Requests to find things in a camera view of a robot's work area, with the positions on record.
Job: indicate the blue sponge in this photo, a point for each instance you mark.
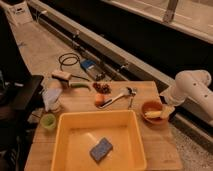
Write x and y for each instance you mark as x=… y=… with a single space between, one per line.
x=100 y=151

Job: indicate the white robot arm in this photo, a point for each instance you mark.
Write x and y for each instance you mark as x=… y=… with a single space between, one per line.
x=191 y=84

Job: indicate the green plastic cup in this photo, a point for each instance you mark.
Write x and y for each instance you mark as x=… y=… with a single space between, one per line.
x=48 y=122

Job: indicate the dark grape bunch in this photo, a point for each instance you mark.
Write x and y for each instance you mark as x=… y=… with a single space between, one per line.
x=102 y=88

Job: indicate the orange carrot piece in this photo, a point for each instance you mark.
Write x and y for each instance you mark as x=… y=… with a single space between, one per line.
x=99 y=99

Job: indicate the metal fork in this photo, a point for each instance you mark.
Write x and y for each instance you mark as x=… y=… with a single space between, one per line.
x=134 y=92

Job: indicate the blue box device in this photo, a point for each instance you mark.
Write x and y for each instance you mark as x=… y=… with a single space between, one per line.
x=86 y=64

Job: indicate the green chili pepper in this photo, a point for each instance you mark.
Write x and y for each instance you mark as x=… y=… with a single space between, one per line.
x=79 y=85

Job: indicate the tan scrub brush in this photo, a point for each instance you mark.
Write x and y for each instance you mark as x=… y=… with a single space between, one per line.
x=61 y=75

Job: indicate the orange bowl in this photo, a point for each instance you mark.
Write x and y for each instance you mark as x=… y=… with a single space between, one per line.
x=152 y=106

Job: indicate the yellow corn cob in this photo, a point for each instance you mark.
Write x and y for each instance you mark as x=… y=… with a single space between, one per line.
x=153 y=114

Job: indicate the yellow plastic bin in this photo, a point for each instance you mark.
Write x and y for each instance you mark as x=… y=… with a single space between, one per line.
x=79 y=132

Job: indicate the white cloth glove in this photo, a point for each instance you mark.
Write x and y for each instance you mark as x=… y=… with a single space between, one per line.
x=50 y=98

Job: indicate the white sign board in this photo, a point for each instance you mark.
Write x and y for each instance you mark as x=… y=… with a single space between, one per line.
x=19 y=14

